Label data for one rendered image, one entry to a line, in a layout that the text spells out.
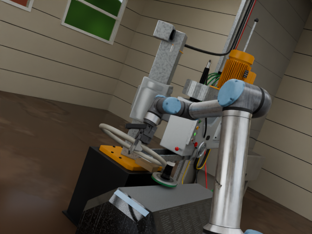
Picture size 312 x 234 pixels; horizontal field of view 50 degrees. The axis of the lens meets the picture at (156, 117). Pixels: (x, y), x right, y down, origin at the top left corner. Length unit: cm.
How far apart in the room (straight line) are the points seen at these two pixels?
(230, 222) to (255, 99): 47
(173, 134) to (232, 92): 136
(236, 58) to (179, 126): 96
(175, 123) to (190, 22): 658
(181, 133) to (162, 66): 80
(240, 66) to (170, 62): 65
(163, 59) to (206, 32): 559
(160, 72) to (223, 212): 204
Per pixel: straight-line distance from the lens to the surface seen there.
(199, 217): 268
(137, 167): 304
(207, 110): 167
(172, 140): 259
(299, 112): 731
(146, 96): 304
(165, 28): 305
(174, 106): 178
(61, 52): 879
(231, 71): 315
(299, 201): 728
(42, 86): 876
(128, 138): 187
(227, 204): 125
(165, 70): 309
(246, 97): 130
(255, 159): 602
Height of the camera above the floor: 165
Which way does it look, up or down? 8 degrees down
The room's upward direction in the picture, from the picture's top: 20 degrees clockwise
